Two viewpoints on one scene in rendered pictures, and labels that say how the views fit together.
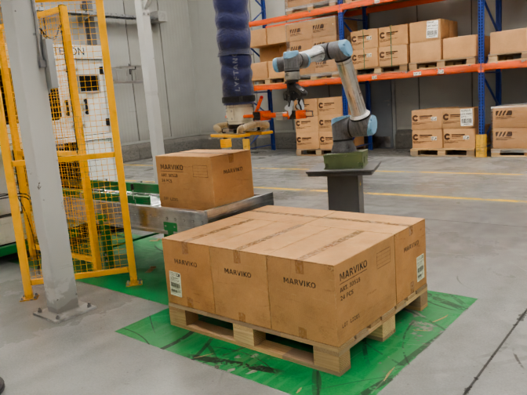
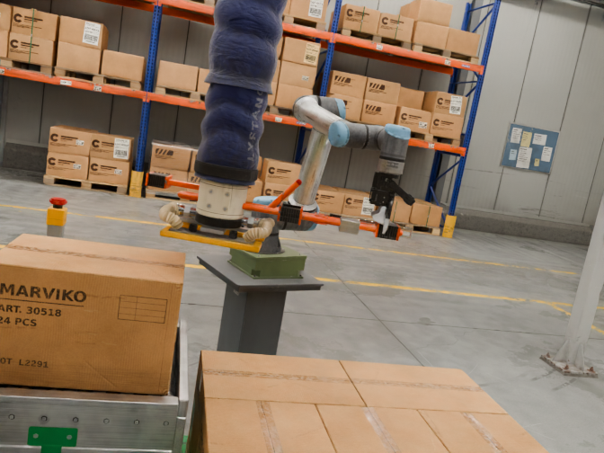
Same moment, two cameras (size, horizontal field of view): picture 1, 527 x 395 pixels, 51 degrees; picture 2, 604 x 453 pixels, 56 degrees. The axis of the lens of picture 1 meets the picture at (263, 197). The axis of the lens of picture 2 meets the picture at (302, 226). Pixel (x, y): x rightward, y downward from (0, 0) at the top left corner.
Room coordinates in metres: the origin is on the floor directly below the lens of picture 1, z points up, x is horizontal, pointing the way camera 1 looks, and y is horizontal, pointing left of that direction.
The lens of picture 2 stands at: (2.35, 1.56, 1.51)
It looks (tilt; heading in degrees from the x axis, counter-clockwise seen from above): 10 degrees down; 306
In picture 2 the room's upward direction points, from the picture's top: 10 degrees clockwise
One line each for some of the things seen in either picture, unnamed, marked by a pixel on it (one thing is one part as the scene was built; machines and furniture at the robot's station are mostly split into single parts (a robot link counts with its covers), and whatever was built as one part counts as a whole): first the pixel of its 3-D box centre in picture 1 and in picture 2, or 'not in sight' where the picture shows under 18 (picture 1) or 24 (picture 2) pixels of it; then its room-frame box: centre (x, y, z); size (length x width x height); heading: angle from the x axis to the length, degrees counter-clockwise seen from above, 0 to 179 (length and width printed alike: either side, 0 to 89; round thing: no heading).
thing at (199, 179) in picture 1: (205, 179); (92, 310); (4.02, 0.42, 0.75); 0.60 x 0.40 x 0.40; 48
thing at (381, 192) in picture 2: (292, 90); (384, 190); (3.31, -0.22, 1.34); 0.09 x 0.08 x 0.12; 35
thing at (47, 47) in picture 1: (44, 64); not in sight; (3.59, 1.32, 1.62); 0.20 x 0.05 x 0.30; 50
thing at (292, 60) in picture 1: (291, 61); (395, 142); (3.31, -0.23, 1.51); 0.10 x 0.09 x 0.12; 146
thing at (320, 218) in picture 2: (271, 114); (278, 206); (3.68, -0.10, 1.20); 0.93 x 0.30 x 0.04; 36
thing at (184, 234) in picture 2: (229, 132); (212, 235); (3.71, 0.19, 1.09); 0.34 x 0.10 x 0.05; 36
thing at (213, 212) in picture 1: (241, 204); (182, 360); (3.80, 0.16, 0.58); 0.70 x 0.03 x 0.06; 140
